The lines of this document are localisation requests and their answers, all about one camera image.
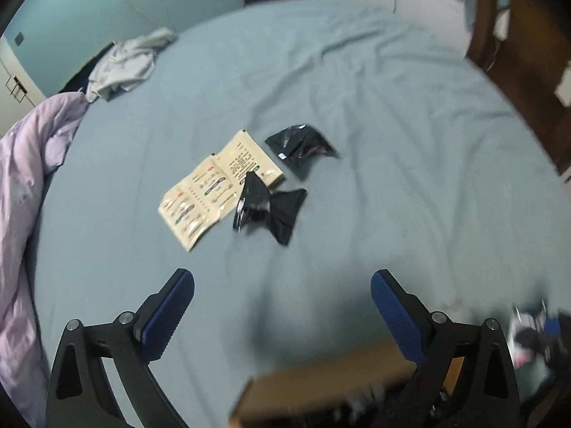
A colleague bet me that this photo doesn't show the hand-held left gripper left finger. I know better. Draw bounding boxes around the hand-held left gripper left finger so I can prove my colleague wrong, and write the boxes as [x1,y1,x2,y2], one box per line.
[45,268,196,428]

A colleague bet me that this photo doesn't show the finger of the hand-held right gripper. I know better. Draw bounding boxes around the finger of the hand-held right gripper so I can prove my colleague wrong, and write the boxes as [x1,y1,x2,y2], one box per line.
[542,307,565,353]

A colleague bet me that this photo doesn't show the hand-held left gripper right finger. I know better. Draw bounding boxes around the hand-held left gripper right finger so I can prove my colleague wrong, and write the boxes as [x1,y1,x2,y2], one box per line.
[370,269,522,428]

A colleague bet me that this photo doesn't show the white and black snack packet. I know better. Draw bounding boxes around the white and black snack packet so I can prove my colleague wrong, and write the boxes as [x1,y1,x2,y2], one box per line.
[509,305,549,366]

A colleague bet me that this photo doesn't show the brown cardboard box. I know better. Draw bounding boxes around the brown cardboard box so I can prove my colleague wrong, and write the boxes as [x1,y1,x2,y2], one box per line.
[229,339,465,428]

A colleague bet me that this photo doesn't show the beige sachet strip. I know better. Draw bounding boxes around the beige sachet strip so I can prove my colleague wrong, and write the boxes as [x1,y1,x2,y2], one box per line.
[158,129,286,253]

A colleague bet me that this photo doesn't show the light blue bed sheet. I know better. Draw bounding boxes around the light blue bed sheet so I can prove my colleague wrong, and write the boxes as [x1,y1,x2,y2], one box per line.
[31,0,571,428]

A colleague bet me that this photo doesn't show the purple quilt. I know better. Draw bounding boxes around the purple quilt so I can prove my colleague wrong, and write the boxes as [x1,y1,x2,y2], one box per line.
[0,91,90,424]

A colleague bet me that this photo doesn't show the dark cloth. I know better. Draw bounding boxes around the dark cloth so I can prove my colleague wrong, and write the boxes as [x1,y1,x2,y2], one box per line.
[57,45,114,95]

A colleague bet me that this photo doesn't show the grey garment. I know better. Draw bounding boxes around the grey garment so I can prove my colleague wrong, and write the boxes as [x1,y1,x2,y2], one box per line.
[85,27,178,103]

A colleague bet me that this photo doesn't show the brown wooden furniture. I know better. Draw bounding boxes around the brown wooden furniture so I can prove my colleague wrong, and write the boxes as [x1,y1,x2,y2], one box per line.
[464,0,571,179]

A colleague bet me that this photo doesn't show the white cabinet with black handles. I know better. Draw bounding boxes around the white cabinet with black handles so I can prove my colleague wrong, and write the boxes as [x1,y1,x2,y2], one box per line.
[0,38,47,137]

